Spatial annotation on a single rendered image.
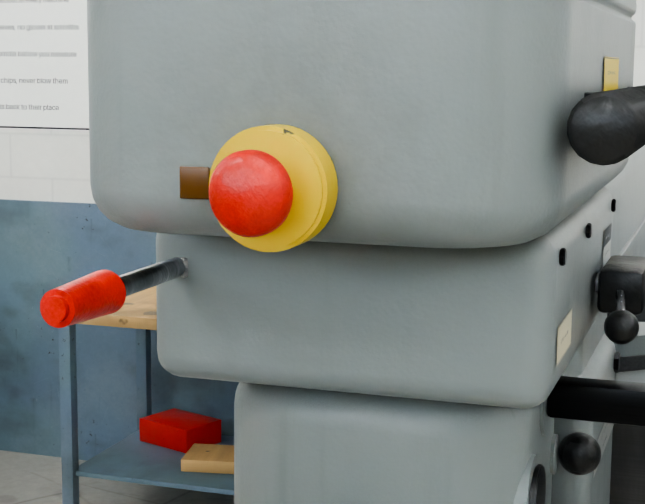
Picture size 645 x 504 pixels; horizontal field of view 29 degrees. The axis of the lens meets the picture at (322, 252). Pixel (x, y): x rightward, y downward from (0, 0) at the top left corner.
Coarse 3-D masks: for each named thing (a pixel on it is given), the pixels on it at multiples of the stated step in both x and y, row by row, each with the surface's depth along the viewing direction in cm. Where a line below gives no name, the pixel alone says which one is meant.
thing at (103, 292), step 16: (96, 272) 65; (112, 272) 65; (128, 272) 68; (144, 272) 69; (160, 272) 71; (176, 272) 72; (64, 288) 61; (80, 288) 62; (96, 288) 63; (112, 288) 64; (128, 288) 67; (144, 288) 69; (48, 304) 61; (64, 304) 61; (80, 304) 61; (96, 304) 63; (112, 304) 64; (48, 320) 61; (64, 320) 61; (80, 320) 62
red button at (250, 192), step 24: (216, 168) 57; (240, 168) 56; (264, 168) 56; (216, 192) 57; (240, 192) 56; (264, 192) 56; (288, 192) 56; (216, 216) 57; (240, 216) 57; (264, 216) 56
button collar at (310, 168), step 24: (240, 144) 59; (264, 144) 59; (288, 144) 58; (312, 144) 59; (288, 168) 59; (312, 168) 58; (312, 192) 58; (336, 192) 60; (288, 216) 59; (312, 216) 59; (240, 240) 60; (264, 240) 59; (288, 240) 59
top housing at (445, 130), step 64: (128, 0) 62; (192, 0) 61; (256, 0) 60; (320, 0) 59; (384, 0) 58; (448, 0) 57; (512, 0) 58; (576, 0) 62; (128, 64) 63; (192, 64) 62; (256, 64) 61; (320, 64) 60; (384, 64) 59; (448, 64) 58; (512, 64) 58; (576, 64) 64; (128, 128) 63; (192, 128) 62; (320, 128) 60; (384, 128) 59; (448, 128) 58; (512, 128) 59; (128, 192) 64; (384, 192) 59; (448, 192) 59; (512, 192) 59; (576, 192) 67
